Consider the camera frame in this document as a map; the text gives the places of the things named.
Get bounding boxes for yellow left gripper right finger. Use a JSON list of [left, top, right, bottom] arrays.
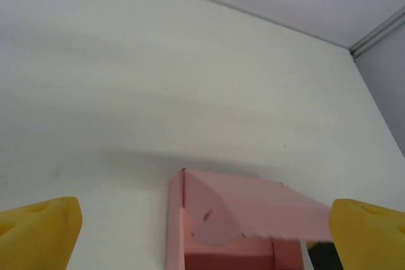
[[328, 198, 405, 270]]

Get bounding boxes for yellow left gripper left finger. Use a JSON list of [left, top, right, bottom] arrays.
[[0, 196, 84, 270]]

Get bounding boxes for pink paper box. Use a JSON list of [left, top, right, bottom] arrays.
[[166, 168, 333, 270]]

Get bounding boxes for grey metal frame rail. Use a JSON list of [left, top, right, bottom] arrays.
[[349, 6, 405, 59]]

